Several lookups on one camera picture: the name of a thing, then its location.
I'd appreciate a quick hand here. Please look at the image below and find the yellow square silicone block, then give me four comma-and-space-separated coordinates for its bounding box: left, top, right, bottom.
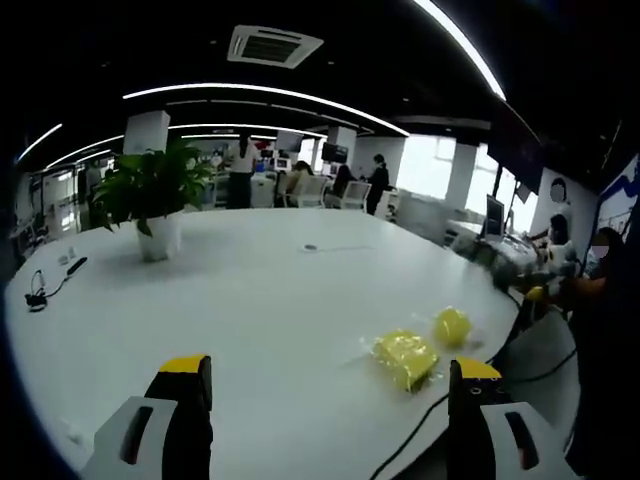
369, 328, 440, 396

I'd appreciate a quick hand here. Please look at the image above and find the yellow round silicone block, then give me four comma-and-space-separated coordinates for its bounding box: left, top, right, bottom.
432, 307, 474, 348

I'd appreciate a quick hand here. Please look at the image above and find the grey chair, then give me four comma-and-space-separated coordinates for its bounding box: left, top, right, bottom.
499, 309, 581, 451

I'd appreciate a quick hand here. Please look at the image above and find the computer monitor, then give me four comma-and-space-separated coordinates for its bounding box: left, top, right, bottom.
482, 194, 507, 239

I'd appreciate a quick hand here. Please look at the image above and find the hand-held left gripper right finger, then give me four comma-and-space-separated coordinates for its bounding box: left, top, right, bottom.
447, 356, 581, 480

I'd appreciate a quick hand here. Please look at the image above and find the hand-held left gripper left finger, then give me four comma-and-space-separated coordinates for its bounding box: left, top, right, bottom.
79, 353, 215, 480

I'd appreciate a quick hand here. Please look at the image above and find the hanging black screen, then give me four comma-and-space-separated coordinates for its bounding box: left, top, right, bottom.
320, 141, 350, 163

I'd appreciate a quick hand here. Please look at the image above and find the white plant pot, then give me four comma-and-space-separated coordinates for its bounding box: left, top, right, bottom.
135, 208, 184, 263

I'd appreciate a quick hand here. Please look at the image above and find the green potted plant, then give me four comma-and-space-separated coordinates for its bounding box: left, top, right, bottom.
90, 138, 215, 237

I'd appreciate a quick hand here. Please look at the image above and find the white office chair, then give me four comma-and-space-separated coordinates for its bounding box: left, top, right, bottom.
342, 180, 373, 210

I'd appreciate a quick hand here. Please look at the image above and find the ceiling air conditioner vent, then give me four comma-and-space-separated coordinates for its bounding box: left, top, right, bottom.
226, 24, 325, 70

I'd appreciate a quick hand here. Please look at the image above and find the black earphone cable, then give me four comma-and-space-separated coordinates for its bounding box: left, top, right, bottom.
24, 269, 69, 307

